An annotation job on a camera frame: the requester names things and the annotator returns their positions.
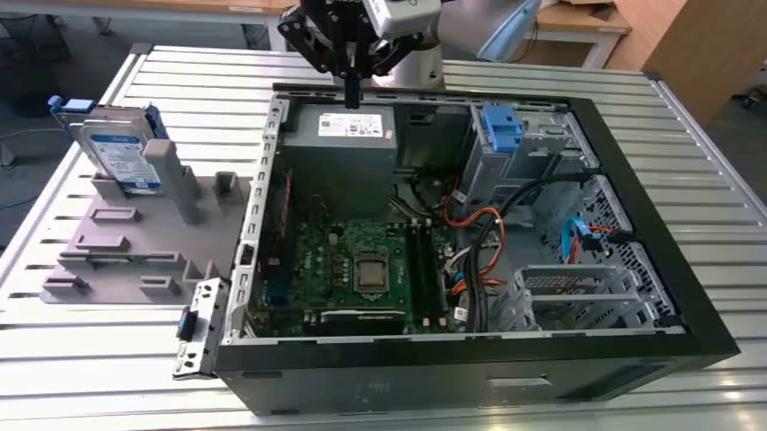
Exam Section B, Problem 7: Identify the chair caster base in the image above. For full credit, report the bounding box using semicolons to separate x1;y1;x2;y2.
741;66;767;109

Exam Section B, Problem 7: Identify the grey power supply unit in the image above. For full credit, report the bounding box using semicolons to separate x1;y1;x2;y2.
279;103;401;221

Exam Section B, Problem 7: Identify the blue wire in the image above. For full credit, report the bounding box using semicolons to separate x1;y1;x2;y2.
562;215;610;266

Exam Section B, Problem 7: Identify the grey parts rack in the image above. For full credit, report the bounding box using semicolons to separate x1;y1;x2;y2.
39;138;257;306

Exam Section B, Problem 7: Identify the wooden top desk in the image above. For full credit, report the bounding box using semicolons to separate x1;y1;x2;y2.
526;0;634;69

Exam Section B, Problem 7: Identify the hard disk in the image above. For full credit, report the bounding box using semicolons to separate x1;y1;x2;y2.
46;94;173;198

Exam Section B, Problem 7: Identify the CPU socket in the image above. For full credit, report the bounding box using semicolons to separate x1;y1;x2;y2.
350;251;397;303

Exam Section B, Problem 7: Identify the black PC case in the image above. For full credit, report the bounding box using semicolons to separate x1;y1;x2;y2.
213;82;744;417

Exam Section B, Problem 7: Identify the metal disk bay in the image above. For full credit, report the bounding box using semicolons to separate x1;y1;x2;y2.
513;263;661;333

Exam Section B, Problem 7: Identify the black round bin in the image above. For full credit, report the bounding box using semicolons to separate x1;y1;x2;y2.
0;13;69;119

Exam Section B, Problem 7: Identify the black graphics card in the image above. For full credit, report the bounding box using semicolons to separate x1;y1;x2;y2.
314;308;409;336

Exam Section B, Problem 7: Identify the thin red wire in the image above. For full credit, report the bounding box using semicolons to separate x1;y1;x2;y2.
266;172;295;268

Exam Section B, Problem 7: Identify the green motherboard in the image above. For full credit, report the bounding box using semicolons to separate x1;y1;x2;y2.
249;217;476;336

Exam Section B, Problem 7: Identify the silver CPU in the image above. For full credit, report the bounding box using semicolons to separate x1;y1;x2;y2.
358;261;390;288

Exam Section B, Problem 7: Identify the yellow black wire bundle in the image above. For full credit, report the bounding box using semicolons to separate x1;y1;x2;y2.
386;192;437;221

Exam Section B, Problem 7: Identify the blue drive latch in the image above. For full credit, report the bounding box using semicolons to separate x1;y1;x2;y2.
482;105;525;154

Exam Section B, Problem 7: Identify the thick black cable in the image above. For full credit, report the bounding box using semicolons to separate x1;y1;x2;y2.
466;172;601;333
470;172;601;333

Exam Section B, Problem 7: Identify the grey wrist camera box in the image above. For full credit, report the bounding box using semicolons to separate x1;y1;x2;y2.
362;0;445;40

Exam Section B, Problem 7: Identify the pale blue floor cable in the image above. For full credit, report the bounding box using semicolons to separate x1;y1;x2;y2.
0;128;67;212

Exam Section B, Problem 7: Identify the orange wire bundle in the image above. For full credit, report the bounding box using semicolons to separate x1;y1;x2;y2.
443;179;512;306

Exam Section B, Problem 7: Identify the orange wire black plug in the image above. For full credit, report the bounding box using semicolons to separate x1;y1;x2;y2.
573;226;636;264

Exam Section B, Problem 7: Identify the metal drive cage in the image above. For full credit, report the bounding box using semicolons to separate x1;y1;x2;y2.
461;102;601;212

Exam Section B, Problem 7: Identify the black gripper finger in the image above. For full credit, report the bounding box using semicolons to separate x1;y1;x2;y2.
278;7;357;110
354;31;423;110

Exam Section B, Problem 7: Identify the metal expansion slot bracket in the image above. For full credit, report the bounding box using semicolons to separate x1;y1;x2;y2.
171;277;233;382

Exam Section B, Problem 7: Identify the white frame desk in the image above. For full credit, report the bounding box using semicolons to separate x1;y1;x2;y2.
0;0;302;53

